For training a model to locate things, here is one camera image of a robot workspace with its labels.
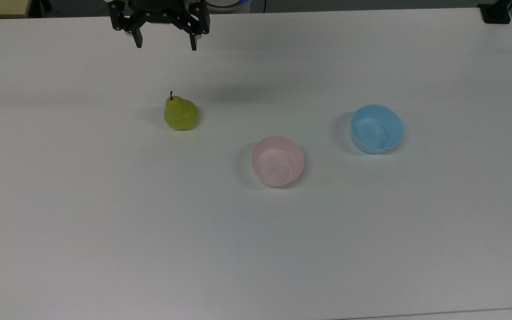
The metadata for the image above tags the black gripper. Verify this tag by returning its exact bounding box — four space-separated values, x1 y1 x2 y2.
107 0 211 51

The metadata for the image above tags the green pear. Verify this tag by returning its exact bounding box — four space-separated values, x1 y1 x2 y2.
164 91 199 132

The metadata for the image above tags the pink plastic bowl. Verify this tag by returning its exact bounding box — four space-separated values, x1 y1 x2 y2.
251 136 305 188

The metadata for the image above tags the blue plastic bowl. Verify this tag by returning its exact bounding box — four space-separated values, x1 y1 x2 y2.
350 104 404 155

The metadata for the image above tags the black table clamp stand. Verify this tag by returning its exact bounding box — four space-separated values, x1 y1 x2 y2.
478 0 512 25

